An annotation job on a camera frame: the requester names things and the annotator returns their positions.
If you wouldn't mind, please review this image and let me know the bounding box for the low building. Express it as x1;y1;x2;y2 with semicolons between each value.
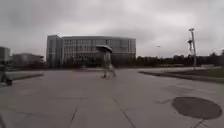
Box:
11;52;45;70

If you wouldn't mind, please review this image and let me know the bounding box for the grey concrete slab plaza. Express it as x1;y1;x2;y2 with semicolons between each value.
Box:
0;67;224;128

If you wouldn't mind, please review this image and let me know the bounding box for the person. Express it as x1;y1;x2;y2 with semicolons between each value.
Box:
0;60;14;87
95;44;117;80

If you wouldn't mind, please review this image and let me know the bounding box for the round manhole cover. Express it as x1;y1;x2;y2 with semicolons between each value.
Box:
171;96;223;121

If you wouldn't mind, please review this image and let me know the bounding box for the wide grey building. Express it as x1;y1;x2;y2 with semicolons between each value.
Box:
45;34;137;69

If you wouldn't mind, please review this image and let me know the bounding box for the grass strip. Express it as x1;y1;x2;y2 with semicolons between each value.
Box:
138;67;224;84
5;71;45;82

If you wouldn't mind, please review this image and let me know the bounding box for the row of trees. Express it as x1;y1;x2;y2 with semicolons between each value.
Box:
135;49;224;68

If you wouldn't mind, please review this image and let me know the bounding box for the tall pole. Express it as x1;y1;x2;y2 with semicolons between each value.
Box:
187;27;199;70

